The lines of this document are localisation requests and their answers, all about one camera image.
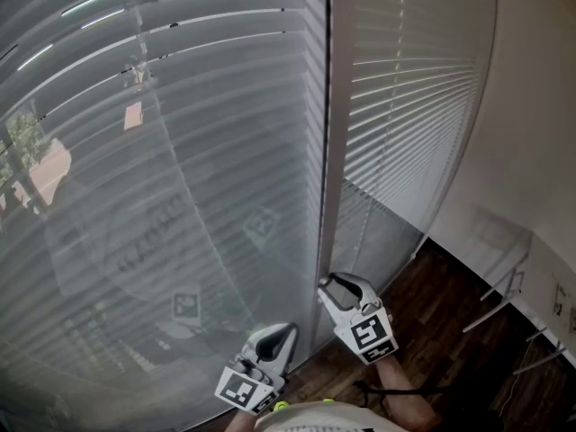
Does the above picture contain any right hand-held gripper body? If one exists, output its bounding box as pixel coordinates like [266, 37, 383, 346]
[335, 299, 400, 366]

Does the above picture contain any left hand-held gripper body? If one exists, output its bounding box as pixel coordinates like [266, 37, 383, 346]
[214, 355, 289, 416]

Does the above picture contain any person's right forearm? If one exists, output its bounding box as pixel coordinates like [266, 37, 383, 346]
[375, 355, 440, 432]

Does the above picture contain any person's left forearm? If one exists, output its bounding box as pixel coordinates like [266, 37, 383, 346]
[224, 409, 258, 432]

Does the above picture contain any white printed t-shirt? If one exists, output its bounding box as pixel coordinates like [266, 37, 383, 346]
[254, 400, 406, 432]

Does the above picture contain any white folding table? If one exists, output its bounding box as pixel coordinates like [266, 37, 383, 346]
[463, 220, 576, 377]

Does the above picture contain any grey window mullion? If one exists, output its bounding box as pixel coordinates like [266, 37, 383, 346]
[310, 0, 357, 355]

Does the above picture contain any white printed sticker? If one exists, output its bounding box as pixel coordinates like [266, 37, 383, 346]
[553, 283, 569, 319]

